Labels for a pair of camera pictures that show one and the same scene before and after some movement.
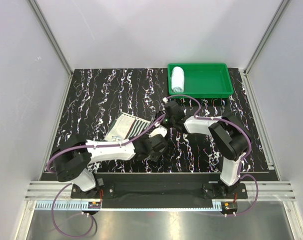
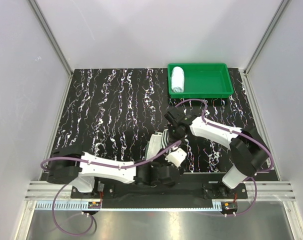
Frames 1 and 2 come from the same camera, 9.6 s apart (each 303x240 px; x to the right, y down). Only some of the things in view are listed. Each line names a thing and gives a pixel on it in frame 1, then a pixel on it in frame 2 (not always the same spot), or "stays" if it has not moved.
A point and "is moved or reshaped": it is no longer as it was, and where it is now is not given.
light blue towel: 177,79 stays
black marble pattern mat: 109,104 stays
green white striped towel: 125,127 is moved or reshaped
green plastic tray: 203,80 stays
